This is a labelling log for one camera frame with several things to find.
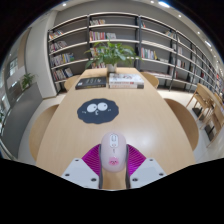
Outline green floor plant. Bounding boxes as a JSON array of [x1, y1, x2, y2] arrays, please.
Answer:
[[20, 72, 36, 91]]

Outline white book with illustrated cover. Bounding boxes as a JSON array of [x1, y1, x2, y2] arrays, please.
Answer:
[[108, 72, 145, 86]]

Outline pale pink computer mouse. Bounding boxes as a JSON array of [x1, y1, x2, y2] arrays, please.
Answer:
[[100, 131, 128, 173]]

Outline group of ceiling lights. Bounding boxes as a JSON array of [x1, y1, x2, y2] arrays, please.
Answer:
[[149, 0, 214, 48]]

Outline white book with red lettering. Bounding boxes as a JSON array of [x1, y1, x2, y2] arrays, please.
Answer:
[[108, 81, 145, 90]]

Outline group of wooden slatted chairs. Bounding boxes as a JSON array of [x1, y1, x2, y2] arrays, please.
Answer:
[[185, 82, 224, 148]]

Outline green potted plant white pot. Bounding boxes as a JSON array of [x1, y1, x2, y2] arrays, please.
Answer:
[[84, 40, 143, 74]]

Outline round-backed wooden chair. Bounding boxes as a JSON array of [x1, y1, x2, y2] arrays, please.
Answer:
[[28, 103, 60, 162], [63, 74, 82, 92], [139, 71, 160, 90], [163, 97, 200, 152]]

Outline black hardcover book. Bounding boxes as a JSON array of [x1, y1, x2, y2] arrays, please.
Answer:
[[75, 76, 108, 90]]

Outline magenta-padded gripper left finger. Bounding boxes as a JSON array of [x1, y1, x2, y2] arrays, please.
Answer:
[[61, 143, 103, 190]]

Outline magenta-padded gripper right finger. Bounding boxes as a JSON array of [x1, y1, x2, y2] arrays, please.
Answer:
[[124, 143, 167, 190]]

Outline dark cloud-shaped mouse pad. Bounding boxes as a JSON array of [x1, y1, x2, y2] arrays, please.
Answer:
[[76, 98, 120, 125]]

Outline grey bookshelf unit with books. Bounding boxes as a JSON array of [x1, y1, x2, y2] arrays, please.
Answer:
[[47, 11, 224, 98]]

